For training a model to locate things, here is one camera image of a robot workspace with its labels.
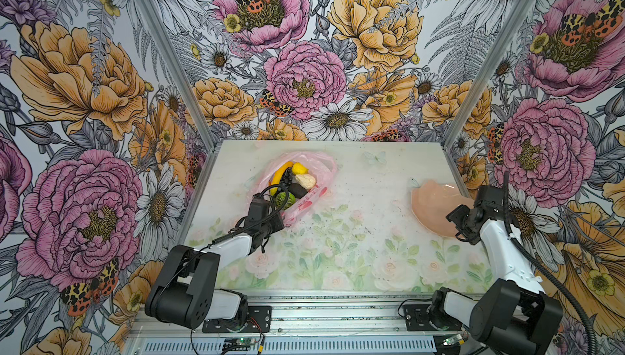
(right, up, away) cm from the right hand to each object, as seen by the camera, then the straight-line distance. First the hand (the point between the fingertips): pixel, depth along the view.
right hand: (455, 226), depth 82 cm
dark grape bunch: (-59, +14, +20) cm, 64 cm away
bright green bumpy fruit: (-60, +8, +12) cm, 62 cm away
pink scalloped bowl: (+1, +6, +17) cm, 18 cm away
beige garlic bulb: (-50, +14, +20) cm, 56 cm away
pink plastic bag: (-44, +19, +20) cm, 52 cm away
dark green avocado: (-54, +11, +18) cm, 58 cm away
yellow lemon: (-54, +19, +23) cm, 62 cm away
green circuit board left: (-68, -30, -11) cm, 75 cm away
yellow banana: (-63, +15, +17) cm, 67 cm away
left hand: (-60, -2, +11) cm, 61 cm away
